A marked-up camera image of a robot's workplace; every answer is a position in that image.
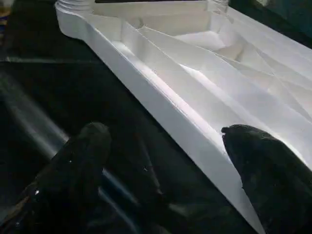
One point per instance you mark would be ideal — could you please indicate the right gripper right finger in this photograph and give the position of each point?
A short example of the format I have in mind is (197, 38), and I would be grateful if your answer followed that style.
(275, 185)

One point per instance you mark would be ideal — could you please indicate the black table mat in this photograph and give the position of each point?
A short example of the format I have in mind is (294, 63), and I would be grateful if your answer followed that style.
(73, 85)

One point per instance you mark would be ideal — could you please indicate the white plastic table top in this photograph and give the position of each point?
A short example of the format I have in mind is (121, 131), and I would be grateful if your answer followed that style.
(195, 73)

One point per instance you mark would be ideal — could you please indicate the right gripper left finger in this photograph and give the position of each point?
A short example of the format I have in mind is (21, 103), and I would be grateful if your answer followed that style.
(61, 190)

